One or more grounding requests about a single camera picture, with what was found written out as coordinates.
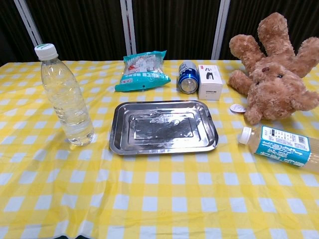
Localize clear plastic bottle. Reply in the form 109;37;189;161
34;42;96;147

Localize rectangular metal tray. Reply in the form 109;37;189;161
109;100;219;155

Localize tea bottle with teal label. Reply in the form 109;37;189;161
238;125;319;173

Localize teal snack bag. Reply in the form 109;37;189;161
114;50;171;93

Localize blue drink can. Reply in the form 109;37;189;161
177;61;200;94

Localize small white carton box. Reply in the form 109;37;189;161
198;64;224;101

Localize yellow checkered tablecloth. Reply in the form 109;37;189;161
0;59;319;239

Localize small white round cap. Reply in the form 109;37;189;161
229;104;247;115

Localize black corrugated partition panel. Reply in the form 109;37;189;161
0;0;38;67
219;0;319;60
133;0;221;60
26;0;132;62

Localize brown plush teddy bear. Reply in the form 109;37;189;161
228;12;319;125

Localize white partition post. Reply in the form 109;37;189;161
211;0;231;60
13;0;43;47
120;0;137;57

